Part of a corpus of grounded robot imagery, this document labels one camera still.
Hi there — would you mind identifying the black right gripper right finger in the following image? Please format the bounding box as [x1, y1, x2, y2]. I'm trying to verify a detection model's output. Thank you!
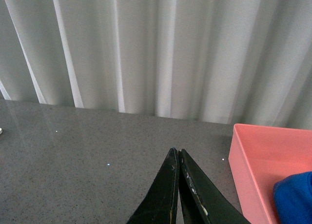
[178, 149, 249, 224]

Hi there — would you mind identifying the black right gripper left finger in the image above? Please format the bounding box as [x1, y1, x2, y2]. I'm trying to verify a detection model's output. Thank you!
[127, 148, 180, 224]

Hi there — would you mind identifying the blue microfiber cloth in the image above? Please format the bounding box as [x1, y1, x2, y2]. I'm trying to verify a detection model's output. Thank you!
[273, 171, 312, 224]

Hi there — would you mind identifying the pink plastic tray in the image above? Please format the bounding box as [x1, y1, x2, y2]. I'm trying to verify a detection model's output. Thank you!
[228, 123, 312, 224]

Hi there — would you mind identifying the white pleated curtain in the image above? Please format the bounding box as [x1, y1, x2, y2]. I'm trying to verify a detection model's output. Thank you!
[0, 0, 312, 129]

